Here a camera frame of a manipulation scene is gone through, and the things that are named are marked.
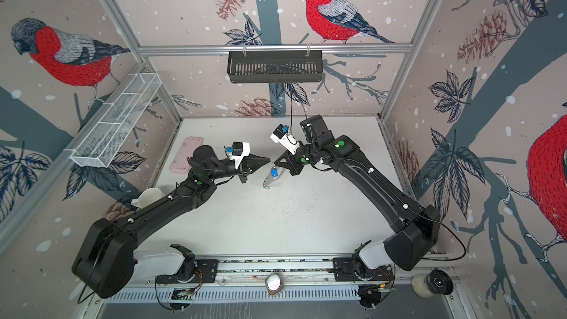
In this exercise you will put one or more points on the pink plastic case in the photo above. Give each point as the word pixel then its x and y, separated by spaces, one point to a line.
pixel 179 164

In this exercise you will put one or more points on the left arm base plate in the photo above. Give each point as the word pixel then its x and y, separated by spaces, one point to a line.
pixel 205 272

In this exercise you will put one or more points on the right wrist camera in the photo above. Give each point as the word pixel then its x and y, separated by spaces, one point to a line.
pixel 283 136

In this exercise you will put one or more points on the white wire mesh shelf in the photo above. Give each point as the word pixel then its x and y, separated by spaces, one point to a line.
pixel 100 146

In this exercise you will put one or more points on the small round lamp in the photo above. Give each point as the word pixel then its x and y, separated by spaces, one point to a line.
pixel 274 284

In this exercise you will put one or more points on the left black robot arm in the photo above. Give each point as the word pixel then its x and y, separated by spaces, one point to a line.
pixel 109 259

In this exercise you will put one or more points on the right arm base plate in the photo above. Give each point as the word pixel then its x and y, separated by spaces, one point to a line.
pixel 350 270

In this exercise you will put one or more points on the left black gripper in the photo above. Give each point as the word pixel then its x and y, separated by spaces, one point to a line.
pixel 252 162

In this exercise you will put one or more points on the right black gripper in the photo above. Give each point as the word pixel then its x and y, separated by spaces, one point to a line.
pixel 291 162

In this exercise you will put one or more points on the white tape roll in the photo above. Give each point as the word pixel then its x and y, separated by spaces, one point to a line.
pixel 436 282

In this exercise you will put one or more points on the white slotted cable duct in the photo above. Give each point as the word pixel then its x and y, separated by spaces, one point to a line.
pixel 229 295

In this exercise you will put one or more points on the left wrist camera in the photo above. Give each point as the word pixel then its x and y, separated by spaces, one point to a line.
pixel 237 152

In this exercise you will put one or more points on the black hanging basket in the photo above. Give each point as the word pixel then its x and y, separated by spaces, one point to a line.
pixel 266 67

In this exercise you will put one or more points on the horizontal aluminium frame bar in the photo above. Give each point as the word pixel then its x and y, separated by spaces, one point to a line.
pixel 211 50

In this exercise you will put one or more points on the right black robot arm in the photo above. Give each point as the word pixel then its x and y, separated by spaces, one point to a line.
pixel 416 228

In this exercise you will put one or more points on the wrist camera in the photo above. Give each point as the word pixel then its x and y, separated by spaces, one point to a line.
pixel 283 136
pixel 237 152

